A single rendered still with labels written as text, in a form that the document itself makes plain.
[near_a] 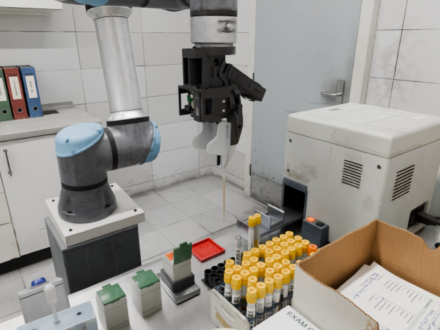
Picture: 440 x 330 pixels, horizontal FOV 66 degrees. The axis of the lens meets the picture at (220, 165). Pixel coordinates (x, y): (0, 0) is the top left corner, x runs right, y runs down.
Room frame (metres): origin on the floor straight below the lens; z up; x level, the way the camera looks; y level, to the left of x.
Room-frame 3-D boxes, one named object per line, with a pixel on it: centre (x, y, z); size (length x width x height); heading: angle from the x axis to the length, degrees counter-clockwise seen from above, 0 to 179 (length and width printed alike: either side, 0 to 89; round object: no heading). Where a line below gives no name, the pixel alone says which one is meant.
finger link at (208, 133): (0.60, 0.02, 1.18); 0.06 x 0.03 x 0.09; 128
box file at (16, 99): (2.21, 1.32, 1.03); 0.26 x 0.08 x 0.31; 36
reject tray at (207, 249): (0.70, 0.03, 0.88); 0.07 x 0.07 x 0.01; 37
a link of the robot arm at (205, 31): (0.59, 0.01, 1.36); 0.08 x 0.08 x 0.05
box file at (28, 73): (2.26, 1.25, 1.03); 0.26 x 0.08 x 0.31; 36
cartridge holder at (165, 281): (0.57, 0.09, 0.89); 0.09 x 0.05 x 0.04; 35
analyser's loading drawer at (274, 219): (0.78, -0.14, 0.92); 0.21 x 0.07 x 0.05; 127
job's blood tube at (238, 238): (0.59, -0.04, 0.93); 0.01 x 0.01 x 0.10
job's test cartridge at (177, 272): (0.57, 0.09, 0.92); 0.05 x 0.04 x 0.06; 35
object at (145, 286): (0.52, 0.14, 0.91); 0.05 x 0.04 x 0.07; 37
